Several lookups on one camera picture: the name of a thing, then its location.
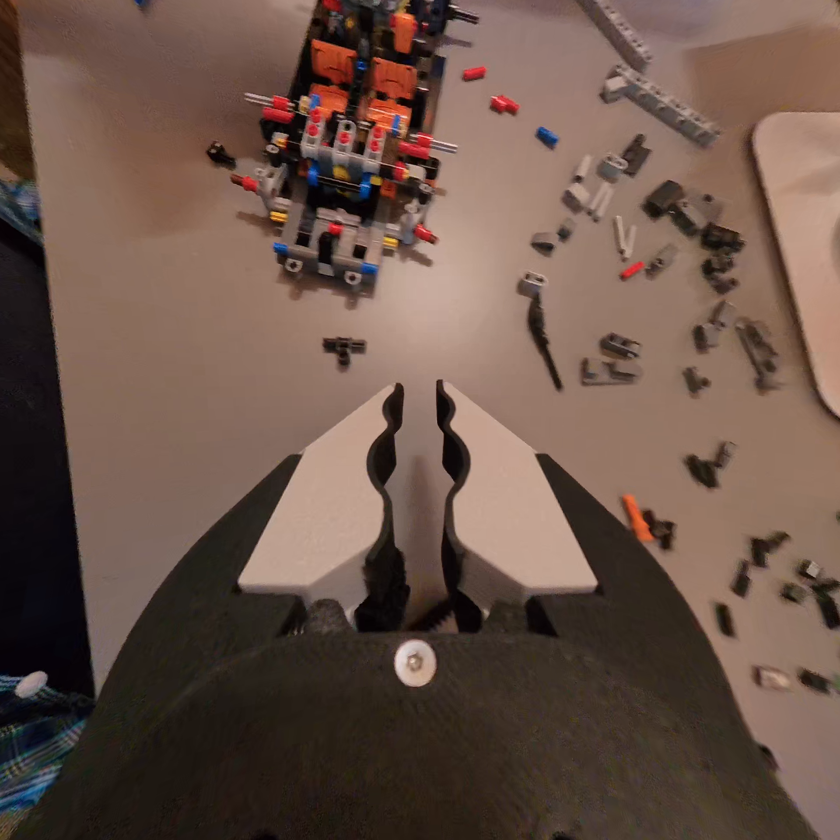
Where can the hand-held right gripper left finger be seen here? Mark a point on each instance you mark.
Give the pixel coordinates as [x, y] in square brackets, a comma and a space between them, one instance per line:
[315, 518]

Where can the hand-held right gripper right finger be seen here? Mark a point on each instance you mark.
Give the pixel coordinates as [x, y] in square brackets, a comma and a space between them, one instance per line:
[518, 518]

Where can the lego car chassis model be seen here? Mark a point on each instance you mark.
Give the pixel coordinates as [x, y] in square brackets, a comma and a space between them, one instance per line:
[341, 164]

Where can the black lego cross connector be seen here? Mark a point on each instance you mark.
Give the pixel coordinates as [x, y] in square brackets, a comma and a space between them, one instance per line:
[342, 346]

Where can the black curved lego blade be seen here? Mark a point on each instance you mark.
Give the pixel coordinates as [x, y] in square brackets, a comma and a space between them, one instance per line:
[544, 341]

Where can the scatter of loose lego pieces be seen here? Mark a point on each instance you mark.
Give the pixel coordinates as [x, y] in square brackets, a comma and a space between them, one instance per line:
[663, 197]

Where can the black lego pin connector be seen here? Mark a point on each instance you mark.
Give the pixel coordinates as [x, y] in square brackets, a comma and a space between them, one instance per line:
[221, 154]

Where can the blue lego pin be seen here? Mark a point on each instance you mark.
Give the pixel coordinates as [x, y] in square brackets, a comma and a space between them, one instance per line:
[547, 136]

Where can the double red lego pin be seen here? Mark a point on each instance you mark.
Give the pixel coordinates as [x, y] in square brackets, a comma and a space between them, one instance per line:
[504, 103]

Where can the long grey lego beam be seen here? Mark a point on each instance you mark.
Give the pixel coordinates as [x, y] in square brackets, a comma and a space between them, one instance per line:
[617, 33]
[669, 108]

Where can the small grey lego connector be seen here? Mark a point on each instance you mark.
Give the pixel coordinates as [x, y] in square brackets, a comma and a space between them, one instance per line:
[614, 84]

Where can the single red lego pin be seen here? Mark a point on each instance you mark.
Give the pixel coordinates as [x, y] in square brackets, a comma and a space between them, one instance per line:
[474, 73]

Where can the plaid shirt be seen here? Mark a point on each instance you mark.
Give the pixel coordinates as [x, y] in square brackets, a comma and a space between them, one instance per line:
[39, 754]

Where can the white book stand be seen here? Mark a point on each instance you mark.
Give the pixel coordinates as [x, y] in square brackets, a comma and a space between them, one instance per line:
[804, 216]

